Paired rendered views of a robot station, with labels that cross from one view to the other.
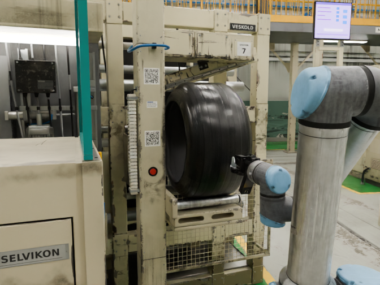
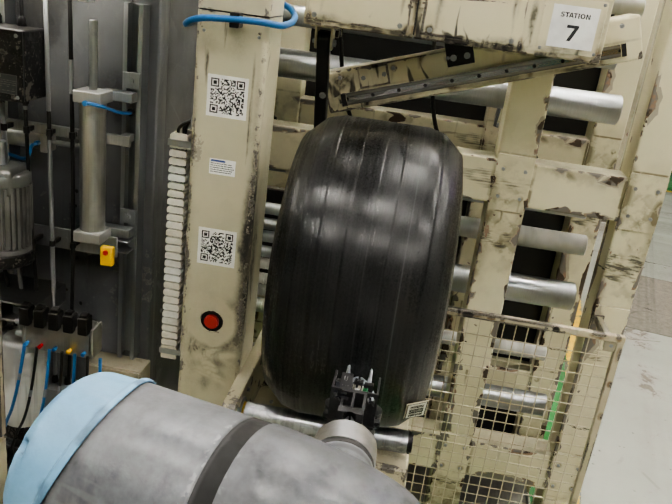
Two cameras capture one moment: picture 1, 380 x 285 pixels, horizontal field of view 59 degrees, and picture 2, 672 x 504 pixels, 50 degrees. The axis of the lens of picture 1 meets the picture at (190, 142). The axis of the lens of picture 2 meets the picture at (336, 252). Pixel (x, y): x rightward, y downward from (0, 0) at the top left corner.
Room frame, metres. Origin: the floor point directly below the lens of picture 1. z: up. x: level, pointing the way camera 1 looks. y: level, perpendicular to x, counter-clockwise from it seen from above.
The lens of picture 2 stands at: (0.47, -0.57, 1.73)
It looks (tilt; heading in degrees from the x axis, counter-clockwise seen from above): 20 degrees down; 24
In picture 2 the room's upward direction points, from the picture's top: 8 degrees clockwise
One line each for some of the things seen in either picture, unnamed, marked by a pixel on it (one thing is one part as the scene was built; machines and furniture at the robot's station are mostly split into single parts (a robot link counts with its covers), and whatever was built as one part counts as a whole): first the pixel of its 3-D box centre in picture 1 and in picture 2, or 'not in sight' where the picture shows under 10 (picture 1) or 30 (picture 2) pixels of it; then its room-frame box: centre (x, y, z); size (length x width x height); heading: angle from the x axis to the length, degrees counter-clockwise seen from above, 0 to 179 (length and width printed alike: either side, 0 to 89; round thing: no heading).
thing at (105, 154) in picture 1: (106, 208); not in sight; (2.38, 0.62, 0.61); 0.33 x 0.06 x 0.86; 19
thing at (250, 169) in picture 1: (258, 172); (341, 453); (1.26, -0.26, 1.12); 0.10 x 0.05 x 0.09; 109
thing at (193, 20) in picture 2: (148, 47); (242, 14); (1.63, 0.20, 1.65); 0.19 x 0.19 x 0.06; 19
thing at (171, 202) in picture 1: (164, 197); (252, 376); (1.67, 0.13, 0.90); 0.40 x 0.03 x 0.10; 19
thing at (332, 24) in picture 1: (332, 21); not in sight; (5.25, -2.16, 2.60); 0.60 x 0.05 x 0.55; 99
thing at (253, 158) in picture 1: (248, 166); (350, 416); (1.33, -0.24, 1.13); 0.12 x 0.08 x 0.09; 19
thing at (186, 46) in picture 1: (199, 48); (454, 6); (2.05, -0.06, 1.71); 0.61 x 0.25 x 0.15; 109
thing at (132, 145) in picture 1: (133, 144); (179, 248); (1.57, 0.27, 1.19); 0.05 x 0.04 x 0.48; 19
